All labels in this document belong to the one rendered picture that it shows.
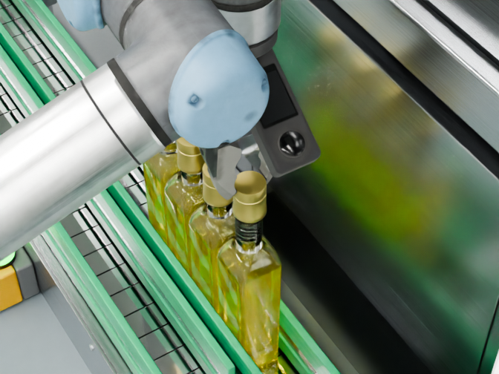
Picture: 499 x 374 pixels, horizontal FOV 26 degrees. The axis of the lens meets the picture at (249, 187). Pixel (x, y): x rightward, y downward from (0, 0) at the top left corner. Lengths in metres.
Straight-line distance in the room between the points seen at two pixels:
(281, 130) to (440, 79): 0.15
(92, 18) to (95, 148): 0.13
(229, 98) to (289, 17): 0.41
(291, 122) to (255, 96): 0.21
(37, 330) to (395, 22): 0.76
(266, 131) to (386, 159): 0.18
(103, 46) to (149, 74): 0.98
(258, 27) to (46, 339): 0.73
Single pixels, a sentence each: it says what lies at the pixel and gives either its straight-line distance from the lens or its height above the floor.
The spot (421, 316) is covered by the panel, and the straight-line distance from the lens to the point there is 1.18.
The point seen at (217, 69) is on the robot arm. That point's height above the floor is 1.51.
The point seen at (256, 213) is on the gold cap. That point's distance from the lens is 1.11.
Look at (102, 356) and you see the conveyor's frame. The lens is 1.36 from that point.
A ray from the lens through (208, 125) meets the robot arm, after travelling 0.75.
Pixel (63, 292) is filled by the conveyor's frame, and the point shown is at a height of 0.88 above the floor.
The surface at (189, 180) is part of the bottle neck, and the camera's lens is 1.22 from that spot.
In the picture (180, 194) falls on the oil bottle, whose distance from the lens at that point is 1.23.
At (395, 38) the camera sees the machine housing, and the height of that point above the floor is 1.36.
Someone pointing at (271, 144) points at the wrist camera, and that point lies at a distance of 0.96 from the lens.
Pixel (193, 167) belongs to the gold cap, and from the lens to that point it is 1.20.
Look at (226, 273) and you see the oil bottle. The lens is 1.19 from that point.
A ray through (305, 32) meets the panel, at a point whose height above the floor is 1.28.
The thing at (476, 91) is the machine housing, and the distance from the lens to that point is 0.94.
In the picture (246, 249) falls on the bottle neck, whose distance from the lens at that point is 1.16.
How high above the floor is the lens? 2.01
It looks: 48 degrees down
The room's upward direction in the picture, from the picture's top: straight up
